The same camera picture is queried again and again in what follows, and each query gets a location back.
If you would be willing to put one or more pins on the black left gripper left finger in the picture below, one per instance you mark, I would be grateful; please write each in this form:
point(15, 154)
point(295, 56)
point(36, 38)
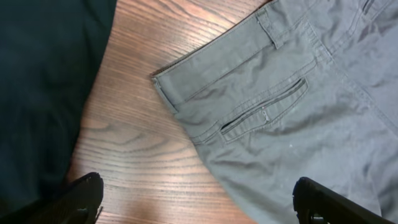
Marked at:
point(78, 203)

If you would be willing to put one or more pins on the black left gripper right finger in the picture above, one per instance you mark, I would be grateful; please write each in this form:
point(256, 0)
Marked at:
point(316, 204)

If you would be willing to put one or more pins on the grey shorts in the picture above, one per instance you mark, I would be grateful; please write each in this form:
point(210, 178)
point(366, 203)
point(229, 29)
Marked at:
point(299, 88)

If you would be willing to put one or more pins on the black t-shirt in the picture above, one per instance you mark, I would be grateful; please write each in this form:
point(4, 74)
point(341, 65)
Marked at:
point(51, 52)

